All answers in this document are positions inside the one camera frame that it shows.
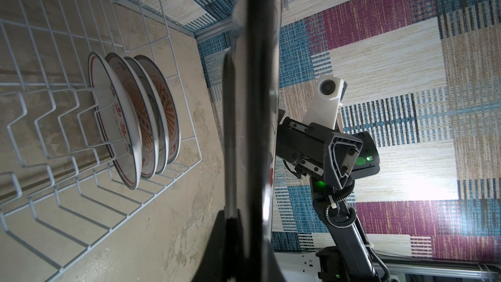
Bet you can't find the white wire dish rack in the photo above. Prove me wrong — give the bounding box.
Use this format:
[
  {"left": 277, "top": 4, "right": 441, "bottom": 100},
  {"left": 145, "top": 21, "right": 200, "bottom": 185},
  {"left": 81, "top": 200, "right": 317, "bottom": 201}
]
[{"left": 1, "top": 0, "right": 202, "bottom": 281}]

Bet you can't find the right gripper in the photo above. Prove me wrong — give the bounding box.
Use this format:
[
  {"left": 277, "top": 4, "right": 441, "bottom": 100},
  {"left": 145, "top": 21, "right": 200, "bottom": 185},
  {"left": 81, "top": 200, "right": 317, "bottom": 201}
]
[{"left": 277, "top": 117, "right": 363, "bottom": 191}]

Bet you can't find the white round plate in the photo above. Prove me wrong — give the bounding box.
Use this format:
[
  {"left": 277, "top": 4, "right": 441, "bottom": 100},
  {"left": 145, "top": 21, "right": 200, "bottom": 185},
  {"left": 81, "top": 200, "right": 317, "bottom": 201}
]
[
  {"left": 140, "top": 65, "right": 169, "bottom": 174},
  {"left": 105, "top": 52, "right": 159, "bottom": 179},
  {"left": 134, "top": 55, "right": 181, "bottom": 165},
  {"left": 87, "top": 51, "right": 142, "bottom": 190}
]

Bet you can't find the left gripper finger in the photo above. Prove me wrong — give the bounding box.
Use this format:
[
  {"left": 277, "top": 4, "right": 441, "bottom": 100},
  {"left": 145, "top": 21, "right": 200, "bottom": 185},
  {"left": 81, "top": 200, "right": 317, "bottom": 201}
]
[{"left": 192, "top": 210, "right": 251, "bottom": 281}]

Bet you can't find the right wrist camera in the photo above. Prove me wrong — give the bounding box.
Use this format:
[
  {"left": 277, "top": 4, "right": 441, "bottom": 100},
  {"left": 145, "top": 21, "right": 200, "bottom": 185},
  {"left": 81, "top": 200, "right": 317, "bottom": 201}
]
[{"left": 303, "top": 74, "right": 348, "bottom": 130}]

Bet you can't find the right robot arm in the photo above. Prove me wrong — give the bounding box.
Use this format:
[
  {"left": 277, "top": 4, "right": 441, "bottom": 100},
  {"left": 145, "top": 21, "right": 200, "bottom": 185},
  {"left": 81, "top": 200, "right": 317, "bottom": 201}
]
[{"left": 277, "top": 117, "right": 391, "bottom": 281}]

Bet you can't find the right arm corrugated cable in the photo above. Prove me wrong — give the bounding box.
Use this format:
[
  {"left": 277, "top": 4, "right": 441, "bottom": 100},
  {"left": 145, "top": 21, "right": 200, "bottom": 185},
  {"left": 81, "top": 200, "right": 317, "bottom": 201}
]
[{"left": 320, "top": 181, "right": 391, "bottom": 282}]

